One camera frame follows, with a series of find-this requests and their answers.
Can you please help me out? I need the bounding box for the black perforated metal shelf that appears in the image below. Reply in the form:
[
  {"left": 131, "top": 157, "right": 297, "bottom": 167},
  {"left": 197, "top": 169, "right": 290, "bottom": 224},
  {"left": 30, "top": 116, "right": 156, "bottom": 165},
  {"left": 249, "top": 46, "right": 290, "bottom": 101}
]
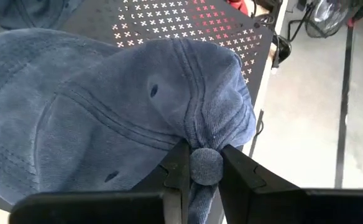
[{"left": 0, "top": 0, "right": 274, "bottom": 212}]

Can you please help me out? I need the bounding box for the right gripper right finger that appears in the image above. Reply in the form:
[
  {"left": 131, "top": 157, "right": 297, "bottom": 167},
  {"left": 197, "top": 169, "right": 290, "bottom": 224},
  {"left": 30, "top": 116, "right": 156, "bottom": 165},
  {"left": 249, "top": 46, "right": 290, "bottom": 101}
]
[{"left": 218, "top": 143, "right": 363, "bottom": 224}]

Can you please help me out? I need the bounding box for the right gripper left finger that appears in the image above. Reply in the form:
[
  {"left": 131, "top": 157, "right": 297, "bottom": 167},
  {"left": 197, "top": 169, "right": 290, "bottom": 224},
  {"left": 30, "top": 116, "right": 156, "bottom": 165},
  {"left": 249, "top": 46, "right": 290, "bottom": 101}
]
[{"left": 9, "top": 138, "right": 191, "bottom": 224}]

